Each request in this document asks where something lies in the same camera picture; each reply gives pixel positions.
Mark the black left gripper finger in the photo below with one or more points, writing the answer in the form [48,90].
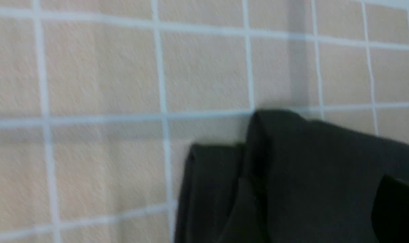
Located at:
[390,213]

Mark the dark gray long-sleeve top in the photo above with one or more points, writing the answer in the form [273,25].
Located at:
[292,181]

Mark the beige grid tablecloth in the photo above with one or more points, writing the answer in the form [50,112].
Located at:
[99,99]

